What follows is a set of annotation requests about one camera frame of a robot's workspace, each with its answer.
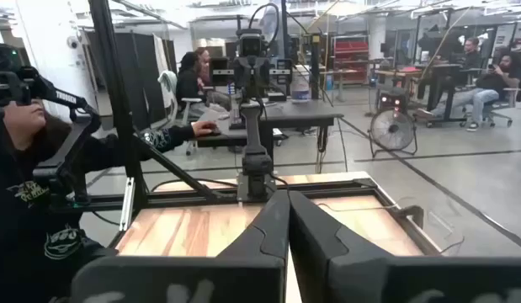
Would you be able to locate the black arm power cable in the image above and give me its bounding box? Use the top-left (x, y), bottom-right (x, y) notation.
top-left (91, 177), bottom-right (240, 227)

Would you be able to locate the person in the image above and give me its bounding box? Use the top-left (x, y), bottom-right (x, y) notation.
top-left (195, 47), bottom-right (213, 85)
top-left (460, 36), bottom-right (483, 71)
top-left (414, 52), bottom-right (521, 132)
top-left (175, 50), bottom-right (231, 121)
top-left (0, 98), bottom-right (221, 303)

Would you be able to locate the black standing desk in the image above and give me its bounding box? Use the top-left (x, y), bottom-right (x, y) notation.
top-left (415, 62), bottom-right (474, 129)

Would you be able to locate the silver frame bracket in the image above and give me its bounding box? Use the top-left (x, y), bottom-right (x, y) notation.
top-left (119, 176), bottom-right (136, 231)

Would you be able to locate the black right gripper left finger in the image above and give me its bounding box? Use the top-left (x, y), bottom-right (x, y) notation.
top-left (70, 189), bottom-right (291, 303)

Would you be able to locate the clear plastic bin with sticker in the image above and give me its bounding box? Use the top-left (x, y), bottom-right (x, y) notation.
top-left (314, 197), bottom-right (466, 257)

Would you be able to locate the white office chair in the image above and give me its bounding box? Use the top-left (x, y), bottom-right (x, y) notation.
top-left (157, 70), bottom-right (205, 157)

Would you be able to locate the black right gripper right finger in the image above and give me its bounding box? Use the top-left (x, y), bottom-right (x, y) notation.
top-left (290, 191), bottom-right (521, 303)

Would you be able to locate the black frame corner bracket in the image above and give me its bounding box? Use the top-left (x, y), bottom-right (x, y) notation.
top-left (395, 205), bottom-right (425, 229)

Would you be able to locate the black partition panel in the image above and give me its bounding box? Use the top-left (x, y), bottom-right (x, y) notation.
top-left (83, 29), bottom-right (178, 130)

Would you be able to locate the black box with red lights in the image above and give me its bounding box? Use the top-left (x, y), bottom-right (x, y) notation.
top-left (376, 87), bottom-right (409, 114)

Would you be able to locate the grey office chair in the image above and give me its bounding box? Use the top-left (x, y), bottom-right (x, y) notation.
top-left (481, 86), bottom-right (521, 129)

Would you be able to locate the clear water jug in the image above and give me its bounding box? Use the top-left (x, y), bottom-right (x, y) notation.
top-left (290, 69), bottom-right (311, 104)

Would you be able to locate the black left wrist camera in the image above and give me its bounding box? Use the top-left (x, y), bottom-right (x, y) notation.
top-left (237, 28), bottom-right (266, 58)

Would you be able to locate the red storage shelf rack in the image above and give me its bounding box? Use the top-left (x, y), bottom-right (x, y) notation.
top-left (332, 35), bottom-right (370, 85)

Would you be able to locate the black floor fan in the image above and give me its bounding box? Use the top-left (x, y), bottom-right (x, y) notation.
top-left (368, 108), bottom-right (418, 159)

